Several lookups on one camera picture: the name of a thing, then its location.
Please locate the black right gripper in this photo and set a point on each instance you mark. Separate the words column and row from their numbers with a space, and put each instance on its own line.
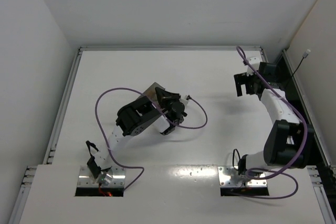
column 243, row 81

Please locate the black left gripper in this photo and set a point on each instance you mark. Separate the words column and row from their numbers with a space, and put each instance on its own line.
column 165, row 99

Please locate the clear smoky plastic box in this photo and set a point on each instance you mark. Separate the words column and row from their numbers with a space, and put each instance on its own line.
column 150, row 92

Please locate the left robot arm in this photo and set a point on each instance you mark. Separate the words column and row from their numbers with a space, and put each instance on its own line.
column 135, row 117

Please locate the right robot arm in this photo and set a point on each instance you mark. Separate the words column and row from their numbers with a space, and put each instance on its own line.
column 288, row 136

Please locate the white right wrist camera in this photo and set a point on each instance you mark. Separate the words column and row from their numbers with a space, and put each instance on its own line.
column 254, row 62

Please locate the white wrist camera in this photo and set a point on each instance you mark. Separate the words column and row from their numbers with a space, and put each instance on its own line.
column 254, row 62
column 187, row 97

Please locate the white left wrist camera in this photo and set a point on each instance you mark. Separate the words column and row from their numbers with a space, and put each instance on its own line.
column 187, row 97

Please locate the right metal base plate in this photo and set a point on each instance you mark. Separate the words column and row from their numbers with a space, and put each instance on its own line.
column 229, row 178

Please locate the metal base plate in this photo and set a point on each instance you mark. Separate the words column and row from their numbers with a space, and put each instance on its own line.
column 229, row 178
column 114, row 177

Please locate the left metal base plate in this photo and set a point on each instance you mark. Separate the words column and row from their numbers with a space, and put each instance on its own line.
column 114, row 177

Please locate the aluminium table frame rail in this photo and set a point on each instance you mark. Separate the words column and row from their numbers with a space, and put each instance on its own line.
column 174, row 178

